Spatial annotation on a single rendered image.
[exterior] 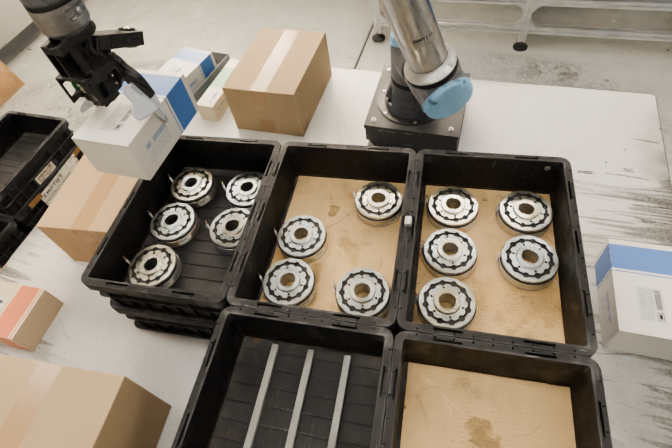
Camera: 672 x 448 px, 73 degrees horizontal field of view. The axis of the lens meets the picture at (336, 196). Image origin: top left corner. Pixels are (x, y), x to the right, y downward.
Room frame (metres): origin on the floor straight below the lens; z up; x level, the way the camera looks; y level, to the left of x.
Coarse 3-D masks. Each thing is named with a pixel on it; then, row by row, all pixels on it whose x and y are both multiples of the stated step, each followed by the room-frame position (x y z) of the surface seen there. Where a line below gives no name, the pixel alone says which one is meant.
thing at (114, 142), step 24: (144, 72) 0.81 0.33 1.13; (168, 72) 0.79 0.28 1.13; (120, 96) 0.74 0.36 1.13; (168, 96) 0.72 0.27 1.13; (192, 96) 0.78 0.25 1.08; (96, 120) 0.69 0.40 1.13; (120, 120) 0.67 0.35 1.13; (144, 120) 0.66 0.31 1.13; (168, 120) 0.70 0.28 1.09; (96, 144) 0.63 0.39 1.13; (120, 144) 0.61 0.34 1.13; (144, 144) 0.63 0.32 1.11; (168, 144) 0.67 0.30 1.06; (96, 168) 0.65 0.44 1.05; (120, 168) 0.62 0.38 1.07; (144, 168) 0.60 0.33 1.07
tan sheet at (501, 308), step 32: (480, 192) 0.58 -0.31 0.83; (480, 224) 0.50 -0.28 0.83; (480, 256) 0.43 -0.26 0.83; (416, 288) 0.39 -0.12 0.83; (480, 288) 0.37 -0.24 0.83; (512, 288) 0.35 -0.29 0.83; (544, 288) 0.34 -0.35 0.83; (416, 320) 0.33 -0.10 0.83; (480, 320) 0.30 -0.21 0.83; (512, 320) 0.29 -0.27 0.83; (544, 320) 0.28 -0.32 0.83
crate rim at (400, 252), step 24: (288, 144) 0.74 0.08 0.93; (312, 144) 0.73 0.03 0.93; (336, 144) 0.71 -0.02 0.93; (408, 168) 0.61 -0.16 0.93; (264, 192) 0.62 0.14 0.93; (408, 192) 0.55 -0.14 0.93; (240, 264) 0.46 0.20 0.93; (288, 312) 0.34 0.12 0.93; (312, 312) 0.34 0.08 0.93; (336, 312) 0.33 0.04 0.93
